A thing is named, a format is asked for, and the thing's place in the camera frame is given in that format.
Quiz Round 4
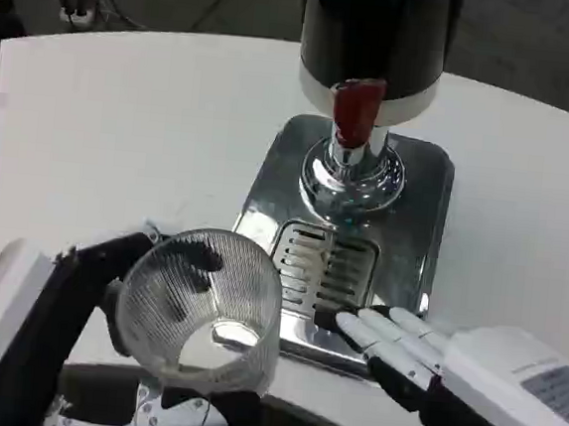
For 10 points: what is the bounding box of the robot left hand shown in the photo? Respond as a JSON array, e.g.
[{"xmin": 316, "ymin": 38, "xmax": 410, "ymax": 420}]
[{"xmin": 0, "ymin": 206, "xmax": 280, "ymax": 426}]

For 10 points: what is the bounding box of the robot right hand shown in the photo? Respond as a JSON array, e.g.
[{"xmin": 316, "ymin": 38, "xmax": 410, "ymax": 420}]
[{"xmin": 304, "ymin": 299, "xmax": 569, "ymax": 426}]

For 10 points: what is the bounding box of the clear ribbed glass cup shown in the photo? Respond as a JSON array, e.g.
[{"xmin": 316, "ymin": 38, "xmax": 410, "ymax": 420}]
[{"xmin": 109, "ymin": 220, "xmax": 292, "ymax": 401}]

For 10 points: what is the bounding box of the steel drip tray base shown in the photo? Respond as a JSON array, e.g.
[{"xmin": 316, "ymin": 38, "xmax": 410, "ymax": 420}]
[{"xmin": 219, "ymin": 107, "xmax": 461, "ymax": 387}]

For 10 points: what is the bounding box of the slotted steel drip grid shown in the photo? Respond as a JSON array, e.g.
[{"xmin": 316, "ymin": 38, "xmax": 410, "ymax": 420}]
[{"xmin": 265, "ymin": 217, "xmax": 383, "ymax": 323}]

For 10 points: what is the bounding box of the red tap lever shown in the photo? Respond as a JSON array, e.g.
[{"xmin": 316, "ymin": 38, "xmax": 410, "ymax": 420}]
[{"xmin": 329, "ymin": 74, "xmax": 388, "ymax": 151}]

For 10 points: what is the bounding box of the white power strip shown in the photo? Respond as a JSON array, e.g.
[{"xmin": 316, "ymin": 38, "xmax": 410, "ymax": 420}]
[{"xmin": 56, "ymin": 0, "xmax": 102, "ymax": 27}]

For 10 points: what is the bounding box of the black drink dispenser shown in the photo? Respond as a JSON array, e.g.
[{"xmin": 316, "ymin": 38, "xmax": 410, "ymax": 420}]
[{"xmin": 283, "ymin": 0, "xmax": 465, "ymax": 234}]

